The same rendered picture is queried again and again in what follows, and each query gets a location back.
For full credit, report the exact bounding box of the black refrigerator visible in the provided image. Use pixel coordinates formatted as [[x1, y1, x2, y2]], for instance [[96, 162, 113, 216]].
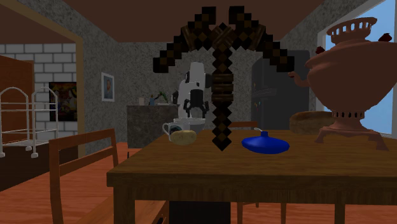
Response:
[[250, 49, 311, 131]]

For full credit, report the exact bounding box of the copper samovar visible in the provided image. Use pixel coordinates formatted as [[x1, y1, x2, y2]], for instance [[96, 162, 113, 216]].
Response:
[[288, 17, 397, 152]]

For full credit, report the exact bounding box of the blue flat flask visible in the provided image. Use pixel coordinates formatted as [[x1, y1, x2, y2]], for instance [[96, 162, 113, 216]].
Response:
[[241, 130, 291, 155]]

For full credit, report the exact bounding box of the white wire rack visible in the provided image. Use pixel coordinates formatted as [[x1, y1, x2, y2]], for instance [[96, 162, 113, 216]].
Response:
[[0, 86, 59, 159]]

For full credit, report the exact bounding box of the potato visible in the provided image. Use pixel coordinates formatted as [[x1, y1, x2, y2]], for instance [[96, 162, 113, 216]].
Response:
[[170, 129, 198, 146]]

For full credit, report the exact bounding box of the white printed mug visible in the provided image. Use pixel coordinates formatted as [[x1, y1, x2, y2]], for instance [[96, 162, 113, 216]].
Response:
[[162, 121, 188, 143]]

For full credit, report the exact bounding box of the small framed portrait picture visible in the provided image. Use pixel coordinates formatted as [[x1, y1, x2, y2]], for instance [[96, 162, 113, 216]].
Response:
[[101, 71, 115, 103]]

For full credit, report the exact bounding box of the orange wooden cupboard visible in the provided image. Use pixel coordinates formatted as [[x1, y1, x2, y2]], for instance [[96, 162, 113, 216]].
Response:
[[0, 55, 35, 144]]

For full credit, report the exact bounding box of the colourful wall painting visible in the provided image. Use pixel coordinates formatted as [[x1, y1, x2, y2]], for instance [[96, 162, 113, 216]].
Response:
[[48, 81, 78, 123]]

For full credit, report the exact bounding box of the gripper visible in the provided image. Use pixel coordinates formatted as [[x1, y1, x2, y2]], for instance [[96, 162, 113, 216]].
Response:
[[183, 88, 209, 118]]

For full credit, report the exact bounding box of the brown bread loaf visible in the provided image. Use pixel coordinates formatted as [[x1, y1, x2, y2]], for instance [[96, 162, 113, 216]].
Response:
[[289, 110, 337, 136]]

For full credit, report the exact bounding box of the dark stone counter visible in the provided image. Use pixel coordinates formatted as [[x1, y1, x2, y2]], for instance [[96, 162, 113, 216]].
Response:
[[126, 92, 181, 150]]

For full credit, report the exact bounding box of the grey bowl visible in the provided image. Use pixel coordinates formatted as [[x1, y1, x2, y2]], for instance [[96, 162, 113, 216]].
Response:
[[173, 116, 207, 136]]

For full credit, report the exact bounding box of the dark blocky pickaxe figure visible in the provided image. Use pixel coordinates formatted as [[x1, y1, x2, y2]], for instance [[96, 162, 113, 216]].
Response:
[[153, 5, 296, 152]]

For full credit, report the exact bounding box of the wooden table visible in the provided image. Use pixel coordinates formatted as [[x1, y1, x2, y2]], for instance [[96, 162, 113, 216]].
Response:
[[106, 128, 397, 224]]

